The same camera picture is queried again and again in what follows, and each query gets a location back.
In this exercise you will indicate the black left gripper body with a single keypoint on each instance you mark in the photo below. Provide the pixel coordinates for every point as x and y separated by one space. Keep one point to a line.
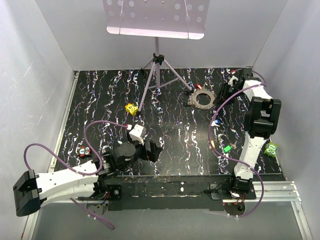
140 151

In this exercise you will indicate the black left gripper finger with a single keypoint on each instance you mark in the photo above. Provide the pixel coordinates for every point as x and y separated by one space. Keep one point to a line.
153 155
150 145

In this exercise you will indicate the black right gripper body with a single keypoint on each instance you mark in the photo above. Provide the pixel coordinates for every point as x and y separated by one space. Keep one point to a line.
240 94

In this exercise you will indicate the metal key ring disc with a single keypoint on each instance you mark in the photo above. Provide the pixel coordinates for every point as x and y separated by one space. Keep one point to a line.
202 99

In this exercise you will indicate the yellow tag key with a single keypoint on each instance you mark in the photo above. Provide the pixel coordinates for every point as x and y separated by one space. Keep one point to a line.
212 144

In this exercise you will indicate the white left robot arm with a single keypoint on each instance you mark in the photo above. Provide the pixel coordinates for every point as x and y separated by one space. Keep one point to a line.
33 191

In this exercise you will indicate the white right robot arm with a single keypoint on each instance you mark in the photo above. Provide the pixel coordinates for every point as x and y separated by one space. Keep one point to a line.
260 122

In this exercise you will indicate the blue tag key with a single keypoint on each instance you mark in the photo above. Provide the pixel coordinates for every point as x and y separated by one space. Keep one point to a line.
216 123

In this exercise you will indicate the yellow toy block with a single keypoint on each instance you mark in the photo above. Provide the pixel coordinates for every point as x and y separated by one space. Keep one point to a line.
131 109

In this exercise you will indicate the green tag key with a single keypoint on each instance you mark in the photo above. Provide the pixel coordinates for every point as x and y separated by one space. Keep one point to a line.
230 147

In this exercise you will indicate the red owl toy block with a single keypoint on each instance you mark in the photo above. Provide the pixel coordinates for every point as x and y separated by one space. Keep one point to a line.
83 151

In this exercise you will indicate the green toy block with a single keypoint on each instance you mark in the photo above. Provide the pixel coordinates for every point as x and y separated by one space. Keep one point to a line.
271 149

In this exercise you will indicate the lilac music stand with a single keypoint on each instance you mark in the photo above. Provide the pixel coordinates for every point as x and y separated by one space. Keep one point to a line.
172 19

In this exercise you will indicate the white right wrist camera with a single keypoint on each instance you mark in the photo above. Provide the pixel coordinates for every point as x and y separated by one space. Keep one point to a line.
233 79

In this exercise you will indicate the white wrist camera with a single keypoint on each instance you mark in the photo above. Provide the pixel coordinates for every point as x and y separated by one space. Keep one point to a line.
138 134
233 79

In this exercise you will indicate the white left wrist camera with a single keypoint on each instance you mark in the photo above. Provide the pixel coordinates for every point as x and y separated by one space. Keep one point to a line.
138 134

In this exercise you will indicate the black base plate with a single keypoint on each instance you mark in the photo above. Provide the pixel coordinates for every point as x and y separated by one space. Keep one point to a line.
163 192

